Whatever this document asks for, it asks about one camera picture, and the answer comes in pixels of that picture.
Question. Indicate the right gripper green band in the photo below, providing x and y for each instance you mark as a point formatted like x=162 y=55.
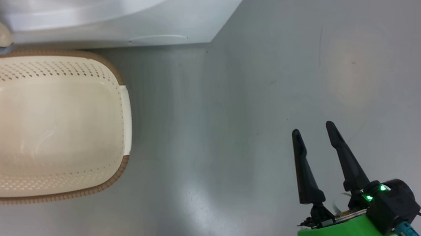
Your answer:
x=342 y=235

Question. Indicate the white front-load washing machine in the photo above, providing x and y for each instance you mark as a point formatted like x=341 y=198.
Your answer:
x=127 y=3

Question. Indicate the cream perforated laundry basket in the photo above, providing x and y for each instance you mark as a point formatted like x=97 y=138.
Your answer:
x=48 y=128

